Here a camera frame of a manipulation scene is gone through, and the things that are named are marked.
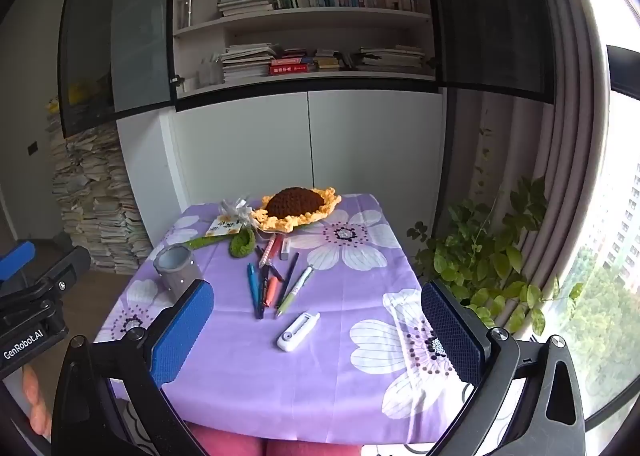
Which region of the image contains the person's left leg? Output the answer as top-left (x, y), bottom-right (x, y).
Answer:
top-left (186, 423), bottom-right (266, 456)

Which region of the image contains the person's right leg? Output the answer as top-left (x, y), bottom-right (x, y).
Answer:
top-left (265, 436), bottom-right (362, 456)

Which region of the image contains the crochet sunflower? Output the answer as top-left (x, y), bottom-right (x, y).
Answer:
top-left (250, 186), bottom-right (342, 232)

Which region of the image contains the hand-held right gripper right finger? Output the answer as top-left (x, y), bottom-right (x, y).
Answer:
top-left (421, 279), bottom-right (587, 456)

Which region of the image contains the grey dotted pen holder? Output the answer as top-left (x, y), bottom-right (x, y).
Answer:
top-left (153, 244), bottom-right (205, 298)

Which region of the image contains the purple floral tablecloth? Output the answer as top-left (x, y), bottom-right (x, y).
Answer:
top-left (95, 192), bottom-right (493, 447)

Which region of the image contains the tall pile of papers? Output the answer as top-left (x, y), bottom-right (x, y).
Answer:
top-left (45, 96), bottom-right (153, 277)

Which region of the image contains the white bookshelf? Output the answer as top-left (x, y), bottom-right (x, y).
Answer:
top-left (172, 0), bottom-right (441, 99)

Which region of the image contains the person's left hand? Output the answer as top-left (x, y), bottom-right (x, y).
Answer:
top-left (21, 365), bottom-right (54, 441)

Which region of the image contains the dark pen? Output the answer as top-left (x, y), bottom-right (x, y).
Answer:
top-left (274, 252), bottom-right (301, 309)
top-left (255, 266), bottom-right (271, 321)
top-left (255, 245), bottom-right (285, 283)

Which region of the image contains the dark glass cabinet door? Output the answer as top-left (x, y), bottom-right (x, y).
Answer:
top-left (57, 0), bottom-right (180, 139)
top-left (422, 0), bottom-right (556, 104)

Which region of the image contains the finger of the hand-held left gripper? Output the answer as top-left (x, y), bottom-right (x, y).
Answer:
top-left (0, 241), bottom-right (37, 283)
top-left (27, 246), bottom-right (92, 299)

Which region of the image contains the grey curtain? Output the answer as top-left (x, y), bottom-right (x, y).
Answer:
top-left (492, 0), bottom-right (613, 337)

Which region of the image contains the red pen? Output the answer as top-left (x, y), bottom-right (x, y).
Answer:
top-left (260, 234), bottom-right (279, 268)

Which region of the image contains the white correction tape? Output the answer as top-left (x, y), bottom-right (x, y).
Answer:
top-left (276, 312), bottom-right (321, 352)

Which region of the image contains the stack of flat books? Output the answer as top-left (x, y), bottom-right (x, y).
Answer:
top-left (270, 48), bottom-right (351, 76)
top-left (217, 0), bottom-right (274, 17)
top-left (352, 45), bottom-right (428, 74)
top-left (220, 43), bottom-right (277, 83)

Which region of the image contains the white and green pen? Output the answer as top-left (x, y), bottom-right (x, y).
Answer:
top-left (275, 266), bottom-right (315, 319)

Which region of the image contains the green leafy plant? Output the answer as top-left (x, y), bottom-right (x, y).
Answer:
top-left (406, 176), bottom-right (586, 337)

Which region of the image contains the green crochet leaf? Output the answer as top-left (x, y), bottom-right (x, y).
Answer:
top-left (229, 228), bottom-right (256, 257)

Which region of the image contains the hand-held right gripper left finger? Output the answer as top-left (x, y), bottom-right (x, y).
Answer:
top-left (50, 280), bottom-right (216, 456)

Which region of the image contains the person's leg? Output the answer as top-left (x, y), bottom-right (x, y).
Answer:
top-left (265, 436), bottom-right (362, 456)
top-left (186, 423), bottom-right (266, 456)

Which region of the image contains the white lower cabinet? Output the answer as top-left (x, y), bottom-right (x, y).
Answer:
top-left (167, 88), bottom-right (448, 257)

